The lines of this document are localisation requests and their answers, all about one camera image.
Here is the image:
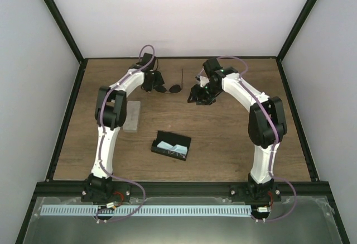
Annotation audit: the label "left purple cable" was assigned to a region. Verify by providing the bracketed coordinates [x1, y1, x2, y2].
[94, 45, 156, 224]

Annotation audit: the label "black aluminium frame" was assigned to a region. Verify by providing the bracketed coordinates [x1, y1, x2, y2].
[16, 0, 349, 243]

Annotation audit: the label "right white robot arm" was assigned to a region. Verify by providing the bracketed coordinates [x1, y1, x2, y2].
[187, 58, 287, 201]

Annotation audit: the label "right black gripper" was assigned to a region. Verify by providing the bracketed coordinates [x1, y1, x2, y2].
[189, 82, 221, 106]

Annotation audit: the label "grey glasses case green lining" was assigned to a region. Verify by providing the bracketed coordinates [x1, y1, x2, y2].
[123, 101, 141, 133]

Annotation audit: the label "light blue cloth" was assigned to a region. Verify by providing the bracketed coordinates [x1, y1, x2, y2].
[157, 141, 188, 155]

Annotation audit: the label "white slotted cable duct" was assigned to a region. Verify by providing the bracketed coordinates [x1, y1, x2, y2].
[40, 204, 252, 217]

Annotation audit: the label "black geometric glasses case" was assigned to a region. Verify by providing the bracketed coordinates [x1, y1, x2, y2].
[151, 131, 191, 161]

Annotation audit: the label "round black sunglasses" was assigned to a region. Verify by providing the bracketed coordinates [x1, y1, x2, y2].
[155, 70, 183, 94]

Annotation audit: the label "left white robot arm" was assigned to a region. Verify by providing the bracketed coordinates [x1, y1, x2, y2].
[89, 53, 156, 202]

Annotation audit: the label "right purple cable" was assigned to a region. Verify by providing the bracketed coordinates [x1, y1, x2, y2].
[216, 56, 297, 222]

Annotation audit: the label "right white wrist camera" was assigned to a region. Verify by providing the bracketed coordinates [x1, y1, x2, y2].
[195, 74, 209, 88]

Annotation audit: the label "purple cable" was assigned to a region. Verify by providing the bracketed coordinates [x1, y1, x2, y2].
[94, 45, 156, 224]
[216, 56, 297, 222]

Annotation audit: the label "grey metal front plate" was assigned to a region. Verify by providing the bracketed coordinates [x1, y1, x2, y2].
[24, 197, 342, 243]

